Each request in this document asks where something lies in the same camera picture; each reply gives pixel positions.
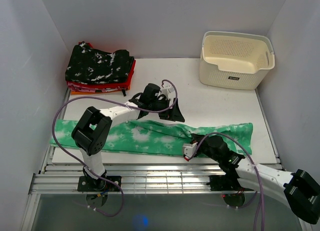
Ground pink patterned folded trousers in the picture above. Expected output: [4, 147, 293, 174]
[67, 82, 115, 93]

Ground orange folded trousers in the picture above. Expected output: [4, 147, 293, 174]
[70, 87, 130, 96]

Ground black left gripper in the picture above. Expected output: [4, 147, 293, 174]
[148, 97, 185, 122]

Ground aluminium rail frame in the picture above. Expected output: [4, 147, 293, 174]
[21, 87, 283, 231]

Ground cream perforated plastic basket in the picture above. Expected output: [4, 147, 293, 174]
[199, 31, 275, 90]

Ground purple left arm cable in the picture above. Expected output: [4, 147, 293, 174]
[51, 79, 179, 218]

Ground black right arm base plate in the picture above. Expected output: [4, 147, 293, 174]
[206, 175, 253, 192]

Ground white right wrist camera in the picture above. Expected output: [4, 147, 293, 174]
[182, 141, 198, 162]

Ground green tie-dye trousers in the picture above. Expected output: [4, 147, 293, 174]
[49, 118, 254, 158]

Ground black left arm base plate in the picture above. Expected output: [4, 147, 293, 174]
[76, 176, 120, 193]

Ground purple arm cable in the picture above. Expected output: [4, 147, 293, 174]
[186, 132, 266, 231]
[51, 79, 179, 218]

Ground red folded trousers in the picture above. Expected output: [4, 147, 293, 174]
[66, 42, 137, 91]

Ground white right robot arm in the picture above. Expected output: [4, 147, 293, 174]
[182, 132, 320, 225]

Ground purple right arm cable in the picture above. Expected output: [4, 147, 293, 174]
[186, 132, 266, 231]

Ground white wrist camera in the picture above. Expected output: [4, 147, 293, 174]
[182, 141, 198, 162]
[160, 85, 176, 100]

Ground black white patterned folded trousers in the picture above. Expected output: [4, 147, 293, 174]
[64, 41, 135, 85]

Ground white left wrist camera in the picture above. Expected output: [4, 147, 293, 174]
[160, 85, 176, 100]

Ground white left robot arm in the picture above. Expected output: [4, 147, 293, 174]
[71, 79, 185, 191]

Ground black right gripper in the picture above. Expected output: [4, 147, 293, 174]
[190, 133, 221, 163]

